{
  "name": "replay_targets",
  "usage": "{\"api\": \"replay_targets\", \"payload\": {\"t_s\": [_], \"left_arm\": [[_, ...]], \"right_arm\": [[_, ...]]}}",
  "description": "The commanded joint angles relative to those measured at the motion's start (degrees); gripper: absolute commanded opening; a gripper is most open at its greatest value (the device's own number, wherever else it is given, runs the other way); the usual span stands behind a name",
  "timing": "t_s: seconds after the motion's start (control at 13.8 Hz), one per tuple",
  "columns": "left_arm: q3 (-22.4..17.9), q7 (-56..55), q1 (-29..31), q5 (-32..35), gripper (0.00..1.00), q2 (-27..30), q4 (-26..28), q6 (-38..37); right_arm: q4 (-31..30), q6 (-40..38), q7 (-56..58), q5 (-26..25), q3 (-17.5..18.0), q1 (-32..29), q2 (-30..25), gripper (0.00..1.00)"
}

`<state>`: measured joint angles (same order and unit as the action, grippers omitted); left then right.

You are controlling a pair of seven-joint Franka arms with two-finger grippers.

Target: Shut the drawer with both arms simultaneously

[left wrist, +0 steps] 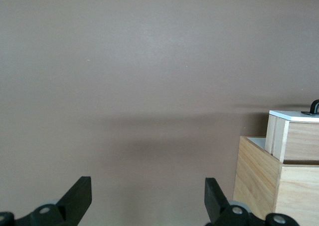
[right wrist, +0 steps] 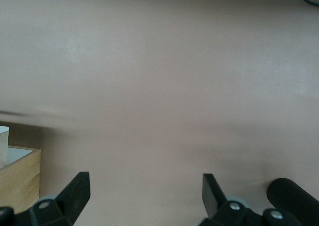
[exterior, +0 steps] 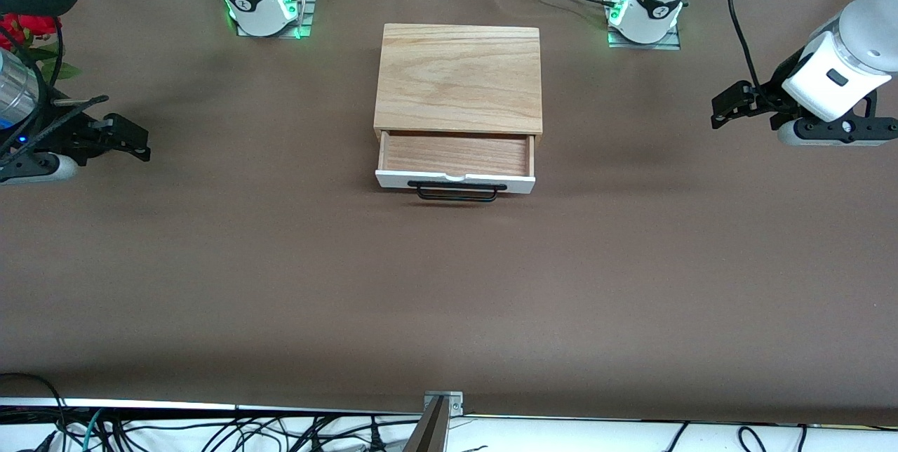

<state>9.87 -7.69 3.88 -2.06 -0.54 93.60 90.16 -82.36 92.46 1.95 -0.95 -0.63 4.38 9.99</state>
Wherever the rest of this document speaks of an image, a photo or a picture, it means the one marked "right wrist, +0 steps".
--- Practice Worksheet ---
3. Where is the black ribbed tube vase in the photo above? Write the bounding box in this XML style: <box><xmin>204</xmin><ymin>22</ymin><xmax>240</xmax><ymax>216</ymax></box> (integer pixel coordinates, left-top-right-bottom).
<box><xmin>266</xmin><ymin>177</ymin><xmax>319</xmax><ymax>226</ymax></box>

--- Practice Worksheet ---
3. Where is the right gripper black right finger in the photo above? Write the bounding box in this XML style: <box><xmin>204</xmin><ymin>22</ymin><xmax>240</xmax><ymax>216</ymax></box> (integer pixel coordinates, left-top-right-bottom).
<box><xmin>199</xmin><ymin>173</ymin><xmax>303</xmax><ymax>226</ymax></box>

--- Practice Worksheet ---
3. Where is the wooden drawer cabinet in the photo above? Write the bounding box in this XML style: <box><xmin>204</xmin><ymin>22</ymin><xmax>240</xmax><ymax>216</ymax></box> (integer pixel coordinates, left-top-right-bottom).
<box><xmin>0</xmin><ymin>146</ymin><xmax>42</xmax><ymax>210</ymax></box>

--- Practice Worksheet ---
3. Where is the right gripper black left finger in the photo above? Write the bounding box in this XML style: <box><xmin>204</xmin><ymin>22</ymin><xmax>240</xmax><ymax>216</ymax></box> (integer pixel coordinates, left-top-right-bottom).
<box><xmin>0</xmin><ymin>171</ymin><xmax>91</xmax><ymax>226</ymax></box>

